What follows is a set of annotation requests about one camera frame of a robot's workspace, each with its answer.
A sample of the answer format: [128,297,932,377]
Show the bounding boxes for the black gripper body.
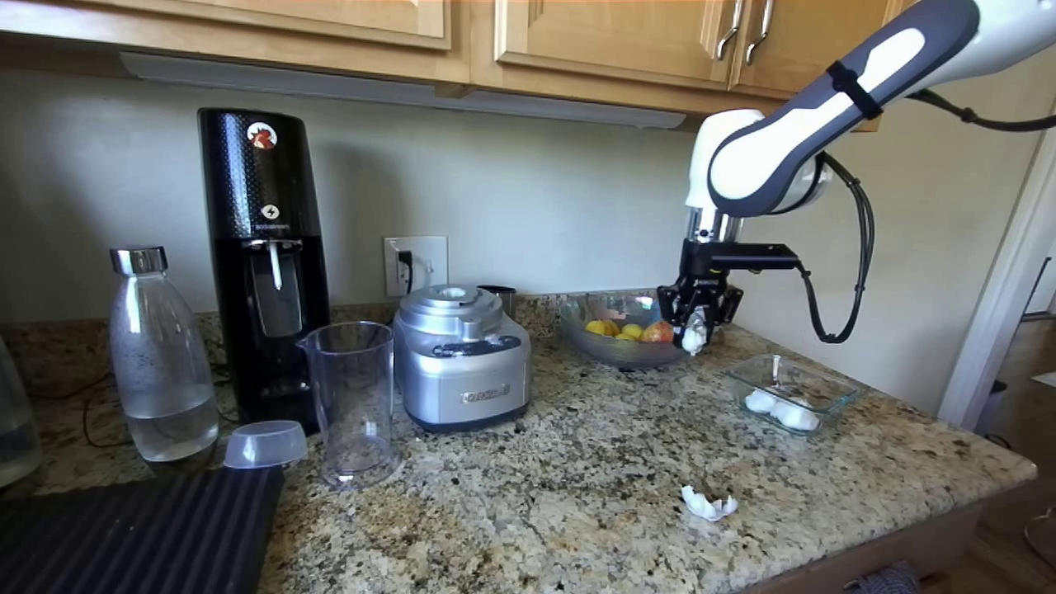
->
[655,239,801,323]

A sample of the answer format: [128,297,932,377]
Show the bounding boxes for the white garlic clove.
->
[742,388,782,418]
[768,400,826,435]
[677,308,713,361]

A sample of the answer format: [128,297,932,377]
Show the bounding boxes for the rectangular glass dish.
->
[726,349,869,435]

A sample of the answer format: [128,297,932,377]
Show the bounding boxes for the white garlic peel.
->
[677,483,742,527]

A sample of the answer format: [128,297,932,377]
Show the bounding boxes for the glass fruit bowl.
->
[559,289,701,374]

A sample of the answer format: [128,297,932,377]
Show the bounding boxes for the silver food processor base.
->
[391,281,536,435]

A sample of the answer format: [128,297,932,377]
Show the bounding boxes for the wooden upper cabinet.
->
[0,0,919,140]

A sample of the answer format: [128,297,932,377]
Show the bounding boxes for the black power plug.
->
[394,248,418,297]

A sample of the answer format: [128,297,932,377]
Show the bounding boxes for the clear plastic measuring cup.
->
[294,321,404,490]

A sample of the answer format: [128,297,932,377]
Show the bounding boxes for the black soda maker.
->
[194,106,333,435]

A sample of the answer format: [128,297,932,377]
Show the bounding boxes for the clear plastic lid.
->
[220,417,313,476]

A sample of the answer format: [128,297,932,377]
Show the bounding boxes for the clear bottle with silver cap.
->
[106,244,220,469]

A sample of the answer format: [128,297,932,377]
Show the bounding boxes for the black ribbed drying mat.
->
[0,467,290,594]

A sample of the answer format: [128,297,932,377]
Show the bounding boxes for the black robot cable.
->
[792,86,1056,348]

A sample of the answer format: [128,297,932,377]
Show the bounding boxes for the white wall outlet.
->
[381,236,451,302]

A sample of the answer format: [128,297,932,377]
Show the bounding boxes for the silver cabinet handle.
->
[709,0,751,66]
[742,0,780,69]

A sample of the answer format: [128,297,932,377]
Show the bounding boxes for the white door frame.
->
[938,135,1056,435]

